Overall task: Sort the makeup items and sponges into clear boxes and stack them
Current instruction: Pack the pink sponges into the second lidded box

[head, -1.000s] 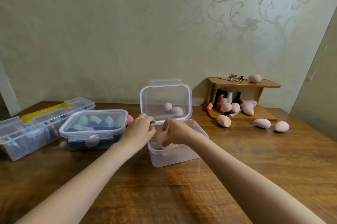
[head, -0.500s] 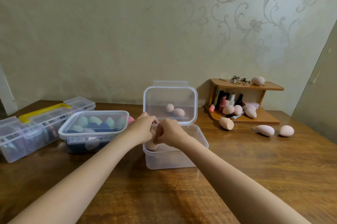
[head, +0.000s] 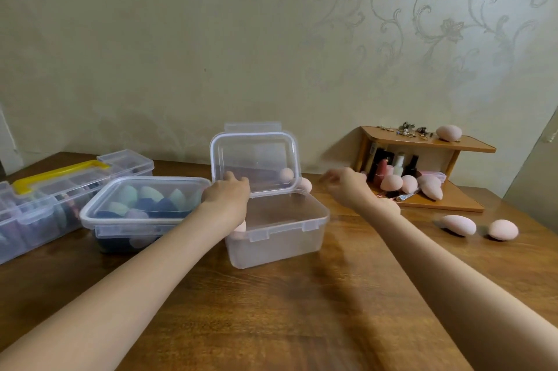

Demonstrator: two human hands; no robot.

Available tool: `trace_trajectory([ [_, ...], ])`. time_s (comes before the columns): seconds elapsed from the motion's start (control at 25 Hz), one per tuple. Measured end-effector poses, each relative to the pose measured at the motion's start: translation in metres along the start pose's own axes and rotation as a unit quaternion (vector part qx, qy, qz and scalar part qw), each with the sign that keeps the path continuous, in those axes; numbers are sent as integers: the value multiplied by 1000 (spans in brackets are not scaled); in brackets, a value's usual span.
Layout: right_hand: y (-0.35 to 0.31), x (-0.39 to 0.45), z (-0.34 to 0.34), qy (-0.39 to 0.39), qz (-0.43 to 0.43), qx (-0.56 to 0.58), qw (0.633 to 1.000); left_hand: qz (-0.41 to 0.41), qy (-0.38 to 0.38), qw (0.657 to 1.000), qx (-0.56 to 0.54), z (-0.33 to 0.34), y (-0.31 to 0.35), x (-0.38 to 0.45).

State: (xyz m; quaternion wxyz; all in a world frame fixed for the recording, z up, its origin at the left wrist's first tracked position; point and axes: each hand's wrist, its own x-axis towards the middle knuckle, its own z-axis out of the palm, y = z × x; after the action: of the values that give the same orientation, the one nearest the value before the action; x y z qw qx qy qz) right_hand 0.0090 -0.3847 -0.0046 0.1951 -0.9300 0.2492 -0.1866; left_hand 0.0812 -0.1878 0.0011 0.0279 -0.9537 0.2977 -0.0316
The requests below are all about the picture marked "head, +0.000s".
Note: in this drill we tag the person's right hand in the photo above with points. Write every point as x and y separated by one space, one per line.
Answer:
351 187

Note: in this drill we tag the person's left hand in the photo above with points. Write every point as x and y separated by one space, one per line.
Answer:
229 203

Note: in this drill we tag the large clear plastic container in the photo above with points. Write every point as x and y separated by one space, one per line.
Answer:
279 248

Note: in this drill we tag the group of blue green sponges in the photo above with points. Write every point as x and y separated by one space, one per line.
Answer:
148 198

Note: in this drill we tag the small clear plastic box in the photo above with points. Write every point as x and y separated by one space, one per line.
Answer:
148 183

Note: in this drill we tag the beige sponge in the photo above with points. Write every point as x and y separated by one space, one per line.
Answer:
449 133

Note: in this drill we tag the pile of makeup sponges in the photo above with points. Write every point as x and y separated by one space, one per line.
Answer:
457 225

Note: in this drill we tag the puffs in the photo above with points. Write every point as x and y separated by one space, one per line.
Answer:
39 218

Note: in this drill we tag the clear divided organizer box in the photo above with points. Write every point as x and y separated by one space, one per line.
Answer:
26 231

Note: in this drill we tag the person's left forearm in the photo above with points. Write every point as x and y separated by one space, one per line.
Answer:
100 305

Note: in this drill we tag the person's right forearm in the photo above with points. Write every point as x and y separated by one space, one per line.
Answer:
471 288

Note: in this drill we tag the pink cosmetic bottle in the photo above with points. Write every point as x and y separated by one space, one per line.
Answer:
381 172

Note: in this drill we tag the white cosmetic bottle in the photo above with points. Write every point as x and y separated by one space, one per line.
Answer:
399 164

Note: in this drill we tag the slim silver cosmetic stick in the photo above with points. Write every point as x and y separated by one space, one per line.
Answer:
407 196

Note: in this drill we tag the pile of metal hair clips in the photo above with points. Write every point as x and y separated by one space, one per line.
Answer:
407 128

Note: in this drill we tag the small wooden rack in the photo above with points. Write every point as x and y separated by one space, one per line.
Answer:
471 146

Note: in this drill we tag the pale green door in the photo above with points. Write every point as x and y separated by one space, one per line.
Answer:
536 183

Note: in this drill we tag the white shelf unit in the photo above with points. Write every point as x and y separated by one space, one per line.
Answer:
8 152

